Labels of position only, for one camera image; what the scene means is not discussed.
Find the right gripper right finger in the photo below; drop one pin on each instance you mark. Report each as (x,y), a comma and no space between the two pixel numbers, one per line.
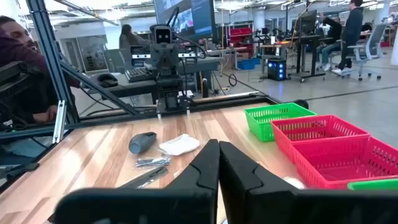
(280,205)

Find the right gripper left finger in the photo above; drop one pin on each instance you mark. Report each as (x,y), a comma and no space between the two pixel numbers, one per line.
(174,205)

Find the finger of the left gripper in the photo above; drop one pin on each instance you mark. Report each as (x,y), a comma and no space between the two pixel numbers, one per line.
(157,56)
(172,56)

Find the white vanity pack bag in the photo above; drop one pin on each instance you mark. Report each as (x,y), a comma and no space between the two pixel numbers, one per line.
(179,144)
(293,183)

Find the black comb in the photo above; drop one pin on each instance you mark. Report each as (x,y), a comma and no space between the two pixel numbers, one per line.
(146,178)

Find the silver plastic-wrapped packet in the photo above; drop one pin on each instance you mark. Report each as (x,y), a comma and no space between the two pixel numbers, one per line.
(152,162)

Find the dark grey travel bottle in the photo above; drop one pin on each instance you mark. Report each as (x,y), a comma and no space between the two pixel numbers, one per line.
(143,142)

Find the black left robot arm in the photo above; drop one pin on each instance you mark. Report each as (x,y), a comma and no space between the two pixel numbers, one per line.
(172,90)

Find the black keyboard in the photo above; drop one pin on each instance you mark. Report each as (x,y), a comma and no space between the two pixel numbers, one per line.
(138,74)

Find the person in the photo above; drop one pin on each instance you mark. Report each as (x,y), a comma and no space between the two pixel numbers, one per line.
(129,39)
(331,43)
(351,28)
(18,46)

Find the black office desk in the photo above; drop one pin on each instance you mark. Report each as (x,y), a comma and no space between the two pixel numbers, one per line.
(133,88)

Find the black computer mouse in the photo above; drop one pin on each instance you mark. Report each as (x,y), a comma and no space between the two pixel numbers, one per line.
(107,80)

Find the large display screen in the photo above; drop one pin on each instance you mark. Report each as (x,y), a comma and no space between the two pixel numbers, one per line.
(186,15)

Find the red plastic basket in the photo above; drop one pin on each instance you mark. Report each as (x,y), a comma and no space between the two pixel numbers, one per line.
(280,140)
(342,168)

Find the red storage bin rack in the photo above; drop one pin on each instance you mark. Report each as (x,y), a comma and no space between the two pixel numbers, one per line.
(241,34)

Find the blue plastic crate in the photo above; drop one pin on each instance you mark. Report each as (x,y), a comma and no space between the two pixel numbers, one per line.
(248,64)

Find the green plastic basket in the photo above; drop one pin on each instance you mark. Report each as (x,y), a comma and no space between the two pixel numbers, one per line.
(280,121)
(373,185)

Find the computer tower with blue lights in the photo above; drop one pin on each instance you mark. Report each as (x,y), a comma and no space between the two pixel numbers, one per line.
(276,70)

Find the black standing desk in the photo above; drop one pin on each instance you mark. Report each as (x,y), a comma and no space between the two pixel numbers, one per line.
(306,40)

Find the grey office chair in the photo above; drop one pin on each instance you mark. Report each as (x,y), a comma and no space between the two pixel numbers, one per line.
(371,43)

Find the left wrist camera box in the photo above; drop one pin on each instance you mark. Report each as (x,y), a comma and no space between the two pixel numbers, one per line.
(163,35)

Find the black aluminium table frame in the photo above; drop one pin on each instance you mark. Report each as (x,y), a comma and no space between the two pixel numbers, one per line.
(49,46)

